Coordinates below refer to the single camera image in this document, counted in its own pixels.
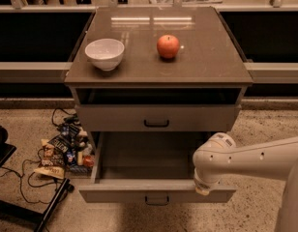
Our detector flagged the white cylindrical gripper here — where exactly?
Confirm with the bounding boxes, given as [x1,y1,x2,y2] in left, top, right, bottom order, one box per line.
[194,174,221,196]

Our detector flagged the grey drawer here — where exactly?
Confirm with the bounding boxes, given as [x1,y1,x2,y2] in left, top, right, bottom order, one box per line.
[75,104,241,131]
[79,131,236,206]

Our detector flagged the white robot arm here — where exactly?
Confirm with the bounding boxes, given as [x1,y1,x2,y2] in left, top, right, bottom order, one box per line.
[193,132,298,232]

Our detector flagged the grey drawer cabinet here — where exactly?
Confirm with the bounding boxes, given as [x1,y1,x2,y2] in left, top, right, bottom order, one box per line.
[64,6,254,137]

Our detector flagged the grey top drawer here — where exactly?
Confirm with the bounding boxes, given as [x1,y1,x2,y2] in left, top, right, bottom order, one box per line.
[75,104,241,131]

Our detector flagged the red snack packet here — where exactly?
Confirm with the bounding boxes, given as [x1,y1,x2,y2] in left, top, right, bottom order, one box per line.
[83,156,95,168]

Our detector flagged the dark blue snack bag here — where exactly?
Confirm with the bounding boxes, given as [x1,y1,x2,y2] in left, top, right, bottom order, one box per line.
[48,124,80,153]

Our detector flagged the red apple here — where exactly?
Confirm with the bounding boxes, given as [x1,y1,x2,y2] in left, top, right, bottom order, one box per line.
[157,35,180,59]

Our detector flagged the tan chip bag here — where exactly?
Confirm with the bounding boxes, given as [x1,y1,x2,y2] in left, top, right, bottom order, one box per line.
[34,139,65,180]

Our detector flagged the white ceramic bowl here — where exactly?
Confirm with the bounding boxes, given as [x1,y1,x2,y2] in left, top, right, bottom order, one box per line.
[85,39,125,71]

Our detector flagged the black stand frame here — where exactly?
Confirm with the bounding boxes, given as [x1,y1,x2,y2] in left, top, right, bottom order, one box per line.
[0,126,72,232]

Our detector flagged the grey horizontal rail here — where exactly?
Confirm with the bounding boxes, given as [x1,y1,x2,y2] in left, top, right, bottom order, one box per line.
[0,62,72,83]

